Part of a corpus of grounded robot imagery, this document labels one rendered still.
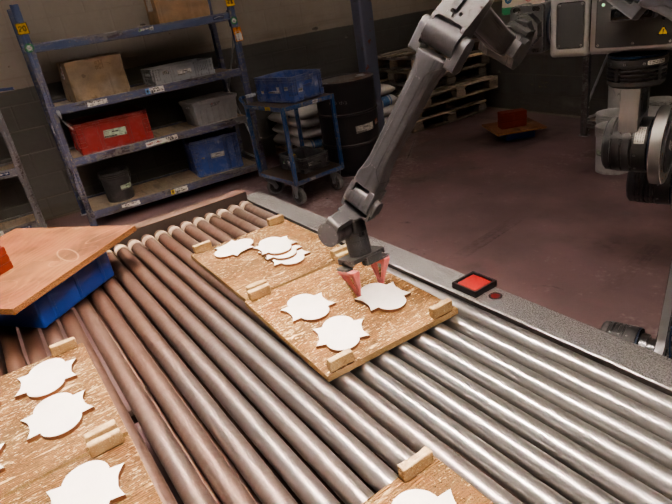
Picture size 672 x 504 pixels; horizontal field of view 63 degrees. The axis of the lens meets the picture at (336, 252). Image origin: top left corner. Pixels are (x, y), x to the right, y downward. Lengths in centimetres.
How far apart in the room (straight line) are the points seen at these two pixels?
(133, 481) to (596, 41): 140
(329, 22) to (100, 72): 280
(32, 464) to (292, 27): 600
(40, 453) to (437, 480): 71
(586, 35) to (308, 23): 544
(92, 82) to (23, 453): 451
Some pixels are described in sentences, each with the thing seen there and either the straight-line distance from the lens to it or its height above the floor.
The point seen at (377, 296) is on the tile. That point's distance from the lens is 131.
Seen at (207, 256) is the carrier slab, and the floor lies 94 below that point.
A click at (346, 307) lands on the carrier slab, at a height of 94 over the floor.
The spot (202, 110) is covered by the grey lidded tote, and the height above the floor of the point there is 79.
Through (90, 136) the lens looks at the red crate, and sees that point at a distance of 542.
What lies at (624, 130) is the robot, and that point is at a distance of 162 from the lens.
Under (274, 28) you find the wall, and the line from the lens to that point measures 663.
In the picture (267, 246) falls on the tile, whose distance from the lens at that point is 164.
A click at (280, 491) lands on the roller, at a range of 94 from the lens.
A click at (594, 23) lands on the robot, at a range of 158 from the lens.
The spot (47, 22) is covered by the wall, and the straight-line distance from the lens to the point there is 602.
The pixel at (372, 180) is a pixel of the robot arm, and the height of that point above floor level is 123.
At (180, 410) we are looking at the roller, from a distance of 116.
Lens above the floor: 161
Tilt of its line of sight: 25 degrees down
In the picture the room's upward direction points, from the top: 9 degrees counter-clockwise
